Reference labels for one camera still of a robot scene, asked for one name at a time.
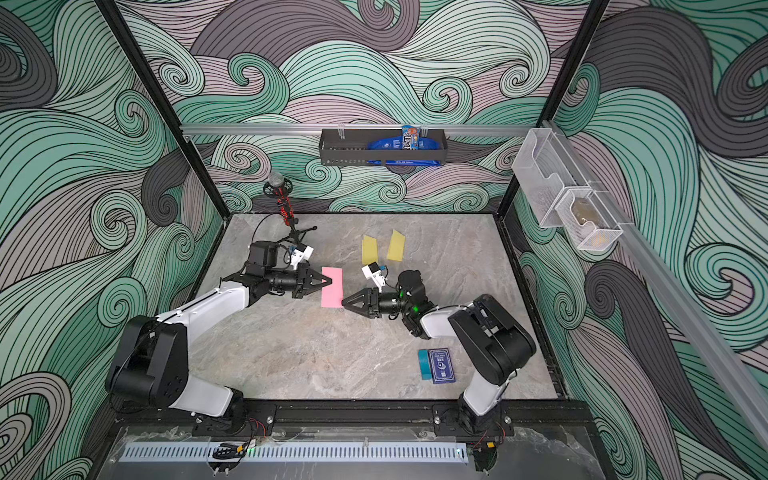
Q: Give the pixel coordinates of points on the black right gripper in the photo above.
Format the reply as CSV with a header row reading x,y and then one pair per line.
x,y
373,305

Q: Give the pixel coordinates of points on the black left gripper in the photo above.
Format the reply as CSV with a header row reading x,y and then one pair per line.
x,y
303,287

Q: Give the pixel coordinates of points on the pink square paper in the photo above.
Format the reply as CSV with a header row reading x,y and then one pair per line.
x,y
332,295

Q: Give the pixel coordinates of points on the light yellow square paper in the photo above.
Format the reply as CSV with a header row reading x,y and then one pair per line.
x,y
369,250

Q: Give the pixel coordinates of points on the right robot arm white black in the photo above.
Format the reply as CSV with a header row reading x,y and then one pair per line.
x,y
497,345

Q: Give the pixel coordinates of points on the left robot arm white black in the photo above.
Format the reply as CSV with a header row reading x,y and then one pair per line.
x,y
150,367

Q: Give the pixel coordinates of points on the teal small card box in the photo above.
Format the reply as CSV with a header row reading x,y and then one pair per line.
x,y
424,365

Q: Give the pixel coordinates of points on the black tripod mic stand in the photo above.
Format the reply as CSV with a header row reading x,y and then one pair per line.
x,y
296,235

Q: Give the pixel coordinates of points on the dark blue card deck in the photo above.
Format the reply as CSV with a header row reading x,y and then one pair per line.
x,y
441,366

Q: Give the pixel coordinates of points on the blue snack package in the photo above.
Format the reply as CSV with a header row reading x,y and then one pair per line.
x,y
410,148

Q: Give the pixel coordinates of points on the small clear bin with items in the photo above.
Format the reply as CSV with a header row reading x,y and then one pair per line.
x,y
588,228

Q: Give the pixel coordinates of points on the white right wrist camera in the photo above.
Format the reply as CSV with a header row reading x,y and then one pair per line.
x,y
377,274

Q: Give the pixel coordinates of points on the black wall shelf basket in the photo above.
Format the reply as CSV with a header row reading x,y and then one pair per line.
x,y
349,148

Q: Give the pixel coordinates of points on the white perforated cable duct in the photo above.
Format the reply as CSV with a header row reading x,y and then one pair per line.
x,y
294,452

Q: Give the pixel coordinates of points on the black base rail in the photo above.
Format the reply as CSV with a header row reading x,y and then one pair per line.
x,y
442,417

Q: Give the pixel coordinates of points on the aluminium rail back wall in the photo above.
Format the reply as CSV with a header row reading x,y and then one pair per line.
x,y
308,129

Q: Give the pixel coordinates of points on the aluminium rail wall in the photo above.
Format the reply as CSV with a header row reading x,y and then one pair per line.
x,y
745,393
308,129

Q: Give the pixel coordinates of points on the black vertical frame post left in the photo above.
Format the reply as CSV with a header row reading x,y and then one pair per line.
x,y
132,50

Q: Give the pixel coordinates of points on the black vertical frame post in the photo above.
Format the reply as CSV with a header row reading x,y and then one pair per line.
x,y
132,50
568,27

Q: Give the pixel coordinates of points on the clear plastic wall bin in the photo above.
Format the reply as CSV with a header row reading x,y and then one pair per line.
x,y
545,171

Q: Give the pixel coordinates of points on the aluminium rail right wall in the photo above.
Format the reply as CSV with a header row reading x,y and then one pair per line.
x,y
745,393

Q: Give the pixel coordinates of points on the black vertical frame post right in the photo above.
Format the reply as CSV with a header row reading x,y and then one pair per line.
x,y
568,27

